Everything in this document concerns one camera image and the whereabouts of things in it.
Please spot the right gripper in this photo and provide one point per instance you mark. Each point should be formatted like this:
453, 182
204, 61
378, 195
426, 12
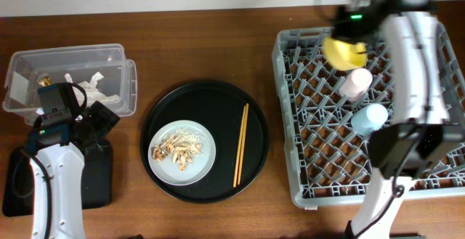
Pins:
338, 30

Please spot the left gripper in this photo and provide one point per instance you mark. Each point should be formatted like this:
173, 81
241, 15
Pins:
100, 119

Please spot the white napkin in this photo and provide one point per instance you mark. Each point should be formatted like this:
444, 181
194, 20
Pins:
92, 93

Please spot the yellow bowl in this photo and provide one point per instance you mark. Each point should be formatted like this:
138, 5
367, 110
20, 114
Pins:
344, 56

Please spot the pink cup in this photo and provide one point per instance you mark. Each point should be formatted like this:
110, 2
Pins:
356, 84

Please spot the brown snack wrapper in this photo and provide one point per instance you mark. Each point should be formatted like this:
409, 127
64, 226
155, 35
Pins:
44, 81

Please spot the grey plate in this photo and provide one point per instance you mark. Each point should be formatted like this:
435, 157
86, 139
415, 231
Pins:
168, 172

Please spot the food scraps pile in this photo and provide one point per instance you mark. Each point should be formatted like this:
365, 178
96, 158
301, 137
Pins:
181, 146

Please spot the blue cup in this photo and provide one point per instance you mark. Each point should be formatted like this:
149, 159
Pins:
369, 119

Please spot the wooden chopstick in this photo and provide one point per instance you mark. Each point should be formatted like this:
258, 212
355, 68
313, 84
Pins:
242, 144
239, 147

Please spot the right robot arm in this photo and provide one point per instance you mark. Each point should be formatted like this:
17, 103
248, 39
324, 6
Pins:
421, 131

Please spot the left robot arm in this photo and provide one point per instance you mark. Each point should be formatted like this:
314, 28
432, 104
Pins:
72, 165

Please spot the grey dishwasher rack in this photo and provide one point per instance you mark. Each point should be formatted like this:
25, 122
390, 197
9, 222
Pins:
327, 161

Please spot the black rectangular tray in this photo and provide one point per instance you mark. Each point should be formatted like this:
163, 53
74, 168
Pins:
96, 182

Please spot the clear plastic bin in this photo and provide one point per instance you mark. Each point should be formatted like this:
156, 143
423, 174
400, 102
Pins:
81, 62

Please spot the black round tray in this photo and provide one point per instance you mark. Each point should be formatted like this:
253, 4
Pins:
218, 106

